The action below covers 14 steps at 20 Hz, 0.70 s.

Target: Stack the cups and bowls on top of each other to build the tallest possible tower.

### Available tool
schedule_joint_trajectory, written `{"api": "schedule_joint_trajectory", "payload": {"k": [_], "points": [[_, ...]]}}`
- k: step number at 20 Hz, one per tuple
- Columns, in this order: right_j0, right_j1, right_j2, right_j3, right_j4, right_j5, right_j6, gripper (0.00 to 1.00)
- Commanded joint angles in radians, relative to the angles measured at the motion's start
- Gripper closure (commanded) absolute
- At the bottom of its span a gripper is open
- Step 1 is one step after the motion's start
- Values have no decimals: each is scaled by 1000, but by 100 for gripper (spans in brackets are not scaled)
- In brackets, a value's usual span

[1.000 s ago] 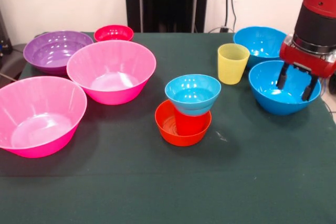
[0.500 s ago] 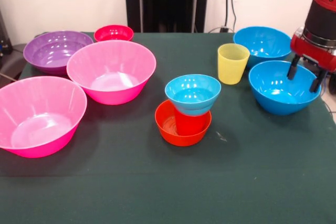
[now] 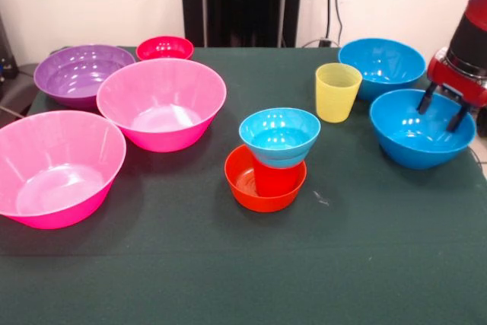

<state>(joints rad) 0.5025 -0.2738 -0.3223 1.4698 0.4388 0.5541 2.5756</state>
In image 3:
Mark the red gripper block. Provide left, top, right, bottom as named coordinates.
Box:
left=416, top=46, right=487, bottom=132

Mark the large blue bowl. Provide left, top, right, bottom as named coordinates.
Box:
left=337, top=37, right=426, bottom=101
left=369, top=88, right=477, bottom=170

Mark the stack of small blue bowls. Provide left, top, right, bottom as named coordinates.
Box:
left=238, top=107, right=321, bottom=169

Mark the red cup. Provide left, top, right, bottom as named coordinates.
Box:
left=253, top=155, right=305, bottom=198

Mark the orange bowl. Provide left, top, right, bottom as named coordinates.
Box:
left=224, top=144, right=307, bottom=214

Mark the yellow cup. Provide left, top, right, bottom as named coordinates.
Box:
left=314, top=62, right=363, bottom=124

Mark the dark green table cloth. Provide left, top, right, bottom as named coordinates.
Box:
left=0, top=46, right=487, bottom=325

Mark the large pink bowl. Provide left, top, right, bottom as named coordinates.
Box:
left=95, top=58, right=228, bottom=154
left=0, top=110, right=128, bottom=231

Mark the small crimson bowl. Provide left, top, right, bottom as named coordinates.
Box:
left=135, top=35, right=195, bottom=62

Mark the purple bowl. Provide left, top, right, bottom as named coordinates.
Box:
left=33, top=43, right=137, bottom=110

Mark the black pedestal foot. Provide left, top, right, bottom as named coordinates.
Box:
left=0, top=62, right=39, bottom=116

